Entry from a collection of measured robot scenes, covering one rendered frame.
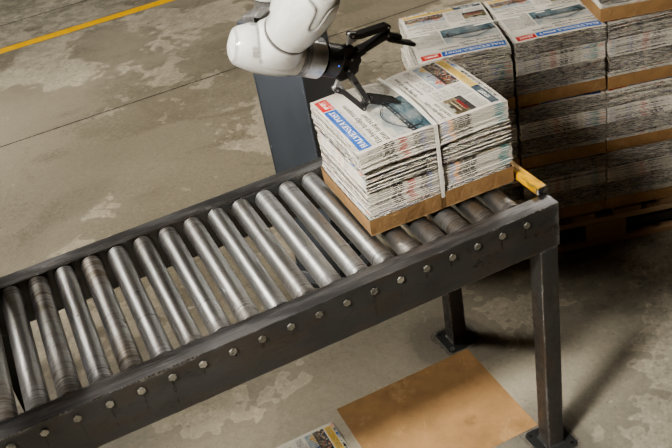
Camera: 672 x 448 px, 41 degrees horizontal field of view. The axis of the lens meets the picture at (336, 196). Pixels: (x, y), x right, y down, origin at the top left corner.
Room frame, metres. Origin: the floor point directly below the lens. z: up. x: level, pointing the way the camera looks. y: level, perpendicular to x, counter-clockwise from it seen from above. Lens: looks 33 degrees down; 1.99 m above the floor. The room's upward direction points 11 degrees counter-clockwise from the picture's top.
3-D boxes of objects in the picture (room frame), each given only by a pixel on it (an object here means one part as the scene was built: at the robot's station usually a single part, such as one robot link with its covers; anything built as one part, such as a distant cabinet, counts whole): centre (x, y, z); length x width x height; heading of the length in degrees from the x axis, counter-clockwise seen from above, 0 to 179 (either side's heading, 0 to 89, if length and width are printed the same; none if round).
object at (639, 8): (2.66, -1.02, 0.86); 0.38 x 0.29 x 0.04; 0
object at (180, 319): (1.63, 0.42, 0.77); 0.47 x 0.05 x 0.05; 19
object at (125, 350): (1.59, 0.54, 0.77); 0.47 x 0.05 x 0.05; 19
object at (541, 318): (1.67, -0.46, 0.34); 0.06 x 0.06 x 0.68; 19
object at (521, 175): (1.90, -0.40, 0.81); 0.43 x 0.03 x 0.02; 19
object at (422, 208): (1.81, -0.09, 0.83); 0.29 x 0.16 x 0.04; 17
